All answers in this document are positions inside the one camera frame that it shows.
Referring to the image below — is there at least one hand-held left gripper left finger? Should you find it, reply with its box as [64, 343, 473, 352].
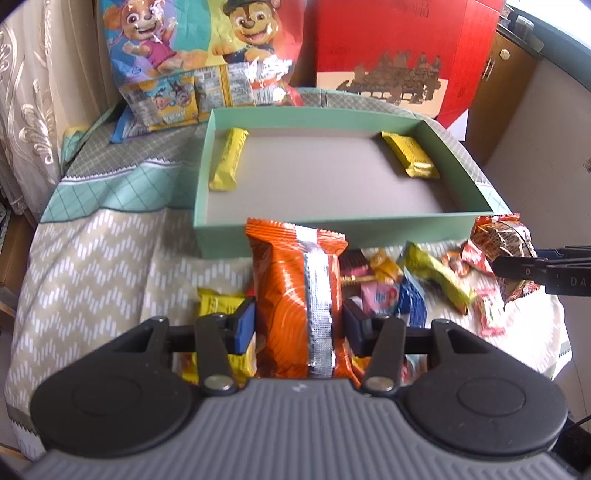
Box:
[110, 296, 257, 396]

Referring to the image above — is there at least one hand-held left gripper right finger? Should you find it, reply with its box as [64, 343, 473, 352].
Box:
[342, 299, 486, 396]

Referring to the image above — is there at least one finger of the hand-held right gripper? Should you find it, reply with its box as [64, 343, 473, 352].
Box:
[537, 246, 591, 263]
[494, 255, 591, 284]

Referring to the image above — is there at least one orange brown snack packet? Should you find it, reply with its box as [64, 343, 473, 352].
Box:
[470, 214, 540, 302]

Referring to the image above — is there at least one square yellow biscuit packet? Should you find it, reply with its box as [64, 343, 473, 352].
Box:
[196, 286, 257, 385]

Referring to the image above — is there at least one red patterned snack packet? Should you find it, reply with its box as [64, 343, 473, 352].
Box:
[475, 281, 509, 339]

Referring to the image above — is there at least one orange striped snack packet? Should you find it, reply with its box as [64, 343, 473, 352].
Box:
[245, 217, 350, 382]

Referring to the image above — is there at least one orange yellow candy packet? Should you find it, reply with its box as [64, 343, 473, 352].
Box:
[368, 248, 403, 283]

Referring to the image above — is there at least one green cardboard box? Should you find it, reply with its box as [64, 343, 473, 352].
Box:
[194, 107, 500, 260]

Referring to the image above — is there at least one yellow foil snack packet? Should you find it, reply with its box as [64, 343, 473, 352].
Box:
[381, 131, 440, 180]

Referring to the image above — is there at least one long yellow snack bar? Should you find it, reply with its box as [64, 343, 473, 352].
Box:
[209, 127, 250, 193]

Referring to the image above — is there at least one brown wooden cabinet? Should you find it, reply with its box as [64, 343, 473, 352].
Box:
[465, 28, 542, 155]

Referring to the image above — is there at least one flat blue packet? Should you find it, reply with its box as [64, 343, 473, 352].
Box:
[110, 109, 140, 143]

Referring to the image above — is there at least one red gift box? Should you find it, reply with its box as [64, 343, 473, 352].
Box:
[316, 0, 507, 131]

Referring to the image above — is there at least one large cartoon snack bag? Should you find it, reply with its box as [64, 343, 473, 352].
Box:
[99, 0, 306, 131]

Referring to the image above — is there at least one beige embroidered curtain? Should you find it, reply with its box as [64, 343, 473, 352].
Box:
[0, 0, 122, 217]

